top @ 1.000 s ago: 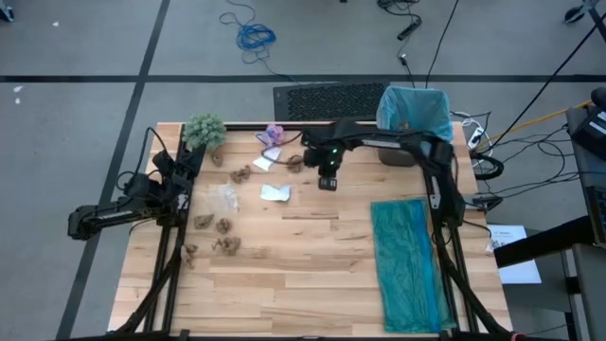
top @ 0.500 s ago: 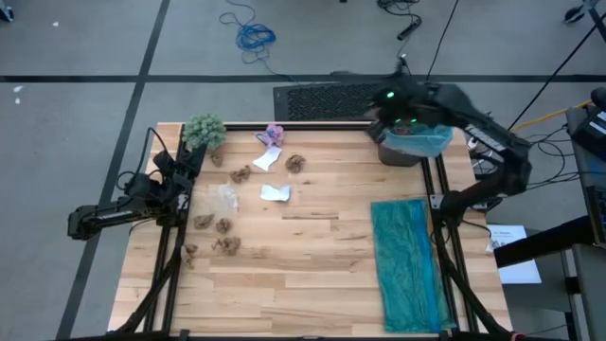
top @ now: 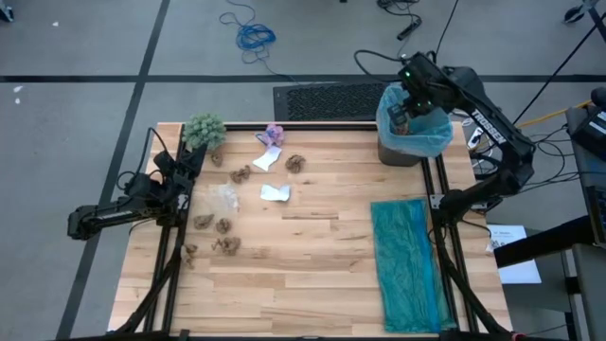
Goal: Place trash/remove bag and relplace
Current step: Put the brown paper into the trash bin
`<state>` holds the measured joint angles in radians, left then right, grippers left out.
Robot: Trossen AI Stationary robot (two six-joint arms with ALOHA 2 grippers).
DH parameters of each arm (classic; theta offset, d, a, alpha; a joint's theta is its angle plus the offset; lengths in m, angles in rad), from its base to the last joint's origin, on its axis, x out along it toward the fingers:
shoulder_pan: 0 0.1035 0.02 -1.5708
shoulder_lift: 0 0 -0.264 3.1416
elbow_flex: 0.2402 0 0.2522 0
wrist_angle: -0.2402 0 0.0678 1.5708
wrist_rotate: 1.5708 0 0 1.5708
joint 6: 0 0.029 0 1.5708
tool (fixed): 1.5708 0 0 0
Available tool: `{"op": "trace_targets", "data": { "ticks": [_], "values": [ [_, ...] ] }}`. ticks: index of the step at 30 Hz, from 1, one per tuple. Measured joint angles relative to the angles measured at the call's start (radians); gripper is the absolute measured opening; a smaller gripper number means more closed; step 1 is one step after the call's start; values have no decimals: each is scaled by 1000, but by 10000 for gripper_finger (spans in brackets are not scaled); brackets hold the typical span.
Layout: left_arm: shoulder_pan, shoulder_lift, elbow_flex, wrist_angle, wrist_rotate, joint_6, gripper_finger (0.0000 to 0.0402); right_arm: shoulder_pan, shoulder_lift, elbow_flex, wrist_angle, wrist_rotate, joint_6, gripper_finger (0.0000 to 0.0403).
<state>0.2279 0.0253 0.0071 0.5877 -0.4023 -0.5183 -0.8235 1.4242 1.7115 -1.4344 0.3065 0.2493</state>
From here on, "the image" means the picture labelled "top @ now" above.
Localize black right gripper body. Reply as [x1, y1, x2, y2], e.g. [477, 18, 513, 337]
[401, 86, 440, 119]

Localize black stand pole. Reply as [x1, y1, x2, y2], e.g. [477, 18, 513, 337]
[512, 21, 606, 126]

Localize black power strip with cable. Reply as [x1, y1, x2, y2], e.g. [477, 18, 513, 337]
[377, 0, 424, 42]

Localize light blue trash bag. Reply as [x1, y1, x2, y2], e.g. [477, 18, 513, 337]
[375, 81, 455, 159]

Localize teal trash bag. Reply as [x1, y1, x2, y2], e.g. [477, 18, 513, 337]
[369, 197, 458, 334]

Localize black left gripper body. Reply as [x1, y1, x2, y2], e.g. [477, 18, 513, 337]
[151, 150, 193, 187]

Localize long black floor cable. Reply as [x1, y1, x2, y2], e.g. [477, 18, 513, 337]
[433, 0, 460, 61]

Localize green artificial potted plant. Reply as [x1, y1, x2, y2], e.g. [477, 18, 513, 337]
[181, 112, 228, 153]

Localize dark grey trash bin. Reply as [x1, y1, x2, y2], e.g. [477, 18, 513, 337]
[377, 135, 428, 168]

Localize black cable bundle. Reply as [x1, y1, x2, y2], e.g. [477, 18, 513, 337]
[466, 122, 583, 195]

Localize clear plastic wrapper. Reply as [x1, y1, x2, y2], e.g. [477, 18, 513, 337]
[202, 183, 241, 213]

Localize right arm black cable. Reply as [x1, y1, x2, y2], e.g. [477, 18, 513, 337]
[353, 48, 408, 80]

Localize black perforated floor mat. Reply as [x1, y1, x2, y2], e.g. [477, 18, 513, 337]
[273, 81, 390, 122]

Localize black desk device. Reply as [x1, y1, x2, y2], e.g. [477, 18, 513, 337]
[566, 86, 606, 158]

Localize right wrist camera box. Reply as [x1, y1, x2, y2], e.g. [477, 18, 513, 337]
[386, 101, 409, 128]

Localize grey cabinet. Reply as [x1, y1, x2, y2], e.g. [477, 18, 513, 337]
[561, 243, 606, 341]

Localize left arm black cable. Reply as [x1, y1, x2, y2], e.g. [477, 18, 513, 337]
[116, 126, 165, 190]

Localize yellow cable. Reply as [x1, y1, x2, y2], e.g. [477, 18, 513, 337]
[515, 99, 593, 130]

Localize black aluminium support frame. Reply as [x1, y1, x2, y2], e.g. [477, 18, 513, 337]
[115, 123, 200, 335]
[419, 155, 515, 338]

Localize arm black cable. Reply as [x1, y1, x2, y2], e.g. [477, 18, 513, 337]
[353, 48, 408, 80]
[116, 126, 165, 190]

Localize black aluminium cross rail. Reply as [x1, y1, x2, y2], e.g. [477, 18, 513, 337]
[108, 333, 517, 341]
[222, 122, 380, 133]

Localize blue coiled cable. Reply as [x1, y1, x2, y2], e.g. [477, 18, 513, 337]
[218, 0, 298, 84]

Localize black desk bar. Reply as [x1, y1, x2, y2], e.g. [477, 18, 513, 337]
[492, 215, 598, 269]

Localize white power strip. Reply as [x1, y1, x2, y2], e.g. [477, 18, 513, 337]
[466, 126, 486, 150]

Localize white printed paper sheet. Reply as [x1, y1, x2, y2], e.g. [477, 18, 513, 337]
[485, 224, 543, 286]

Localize pink purple wrapper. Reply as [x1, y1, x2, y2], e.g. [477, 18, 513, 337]
[255, 122, 287, 150]

